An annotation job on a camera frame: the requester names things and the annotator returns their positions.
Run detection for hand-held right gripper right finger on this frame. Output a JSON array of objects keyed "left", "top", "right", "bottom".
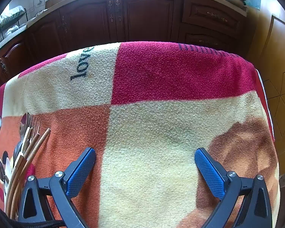
[{"left": 194, "top": 147, "right": 273, "bottom": 228}]

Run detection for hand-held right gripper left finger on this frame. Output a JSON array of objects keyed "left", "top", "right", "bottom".
[{"left": 18, "top": 147, "right": 97, "bottom": 228}]

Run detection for silver metal fork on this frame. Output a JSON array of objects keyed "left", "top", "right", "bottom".
[{"left": 29, "top": 115, "right": 36, "bottom": 136}]

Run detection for metal spoon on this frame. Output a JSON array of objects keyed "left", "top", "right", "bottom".
[
  {"left": 0, "top": 156, "right": 10, "bottom": 186},
  {"left": 18, "top": 112, "right": 31, "bottom": 136}
]

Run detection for printed checked fleece blanket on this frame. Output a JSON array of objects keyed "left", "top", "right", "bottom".
[{"left": 0, "top": 41, "right": 279, "bottom": 228}]

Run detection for red patterned tablecloth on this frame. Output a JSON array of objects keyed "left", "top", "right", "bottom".
[{"left": 254, "top": 68, "right": 276, "bottom": 139}]

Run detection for wooden door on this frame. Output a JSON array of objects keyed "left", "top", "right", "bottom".
[{"left": 248, "top": 5, "right": 285, "bottom": 81}]

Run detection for dark wooden base cabinets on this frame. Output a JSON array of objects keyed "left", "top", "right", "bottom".
[{"left": 0, "top": 0, "right": 257, "bottom": 95}]

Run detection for black wire dish rack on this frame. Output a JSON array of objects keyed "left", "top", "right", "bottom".
[{"left": 0, "top": 5, "right": 28, "bottom": 48}]

